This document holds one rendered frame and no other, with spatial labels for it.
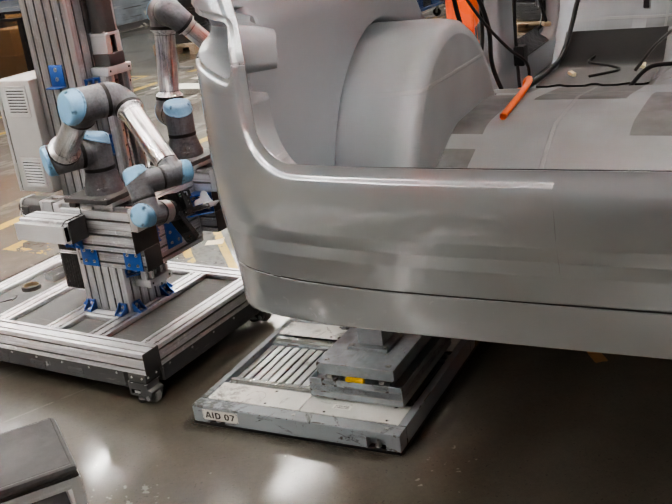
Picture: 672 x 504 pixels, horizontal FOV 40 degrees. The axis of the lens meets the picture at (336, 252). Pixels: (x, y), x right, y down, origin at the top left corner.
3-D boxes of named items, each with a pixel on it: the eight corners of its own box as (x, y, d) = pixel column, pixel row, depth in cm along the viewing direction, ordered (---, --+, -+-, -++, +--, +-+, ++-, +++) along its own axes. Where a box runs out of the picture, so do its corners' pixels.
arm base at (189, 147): (160, 159, 395) (156, 136, 392) (183, 149, 407) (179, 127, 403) (188, 160, 387) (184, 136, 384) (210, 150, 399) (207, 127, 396)
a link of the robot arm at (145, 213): (143, 198, 285) (152, 224, 285) (163, 194, 295) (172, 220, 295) (123, 206, 289) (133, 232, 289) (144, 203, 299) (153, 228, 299)
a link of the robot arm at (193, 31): (171, -9, 371) (262, 68, 395) (164, -9, 381) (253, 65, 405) (154, 15, 371) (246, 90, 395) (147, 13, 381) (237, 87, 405)
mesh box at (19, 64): (37, 104, 1076) (17, 18, 1043) (-35, 104, 1141) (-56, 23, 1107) (91, 87, 1145) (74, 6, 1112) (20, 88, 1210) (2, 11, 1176)
